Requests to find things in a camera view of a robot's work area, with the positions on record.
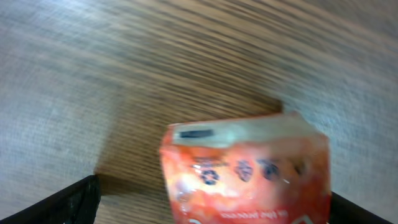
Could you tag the red white small carton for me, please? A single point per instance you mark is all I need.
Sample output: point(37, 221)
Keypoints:
point(267, 169)

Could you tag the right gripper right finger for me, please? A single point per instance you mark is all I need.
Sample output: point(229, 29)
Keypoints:
point(343, 211)

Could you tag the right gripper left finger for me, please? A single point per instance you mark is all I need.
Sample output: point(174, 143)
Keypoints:
point(76, 204)

